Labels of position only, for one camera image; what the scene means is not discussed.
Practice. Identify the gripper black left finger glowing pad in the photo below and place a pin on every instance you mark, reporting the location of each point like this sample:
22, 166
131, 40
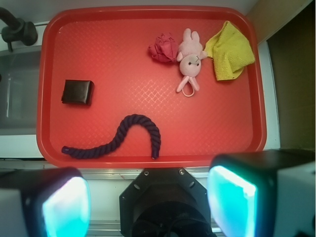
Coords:
44, 203

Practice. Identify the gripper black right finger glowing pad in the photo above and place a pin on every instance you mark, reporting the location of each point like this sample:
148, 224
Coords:
270, 193

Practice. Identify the black box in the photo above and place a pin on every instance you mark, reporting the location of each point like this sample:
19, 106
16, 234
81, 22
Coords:
77, 92

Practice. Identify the red plastic tray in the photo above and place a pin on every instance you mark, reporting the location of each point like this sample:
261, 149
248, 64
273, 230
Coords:
109, 46

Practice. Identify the grey sink basin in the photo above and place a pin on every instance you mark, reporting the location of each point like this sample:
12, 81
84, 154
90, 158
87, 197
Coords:
19, 81

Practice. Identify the yellow towel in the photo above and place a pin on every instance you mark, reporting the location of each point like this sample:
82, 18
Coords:
230, 51

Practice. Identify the pink plush bunny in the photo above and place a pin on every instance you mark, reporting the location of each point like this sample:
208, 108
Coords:
190, 54

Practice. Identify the brown cardboard panel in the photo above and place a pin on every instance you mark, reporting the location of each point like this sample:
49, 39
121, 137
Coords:
289, 26

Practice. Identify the grey faucet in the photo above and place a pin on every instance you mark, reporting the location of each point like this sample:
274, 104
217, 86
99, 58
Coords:
17, 29

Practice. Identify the crumpled red cloth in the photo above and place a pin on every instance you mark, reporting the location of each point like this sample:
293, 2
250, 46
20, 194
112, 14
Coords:
164, 49

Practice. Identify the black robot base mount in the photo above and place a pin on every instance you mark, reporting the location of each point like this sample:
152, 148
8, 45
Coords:
165, 202

